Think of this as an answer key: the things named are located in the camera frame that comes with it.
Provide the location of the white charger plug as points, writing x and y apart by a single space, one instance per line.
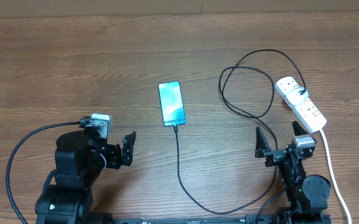
297 96

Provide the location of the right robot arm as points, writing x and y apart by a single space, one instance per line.
307 194

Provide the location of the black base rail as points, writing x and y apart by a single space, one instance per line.
248 219

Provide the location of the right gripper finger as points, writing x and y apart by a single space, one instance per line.
262 147
298 130

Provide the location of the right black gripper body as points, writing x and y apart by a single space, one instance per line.
274 158

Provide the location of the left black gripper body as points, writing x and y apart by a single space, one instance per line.
111 154

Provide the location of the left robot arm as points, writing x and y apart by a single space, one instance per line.
80 158

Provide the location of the white power strip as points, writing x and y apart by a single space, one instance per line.
308 113

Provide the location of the blue Galaxy smartphone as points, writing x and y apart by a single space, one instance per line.
172 107

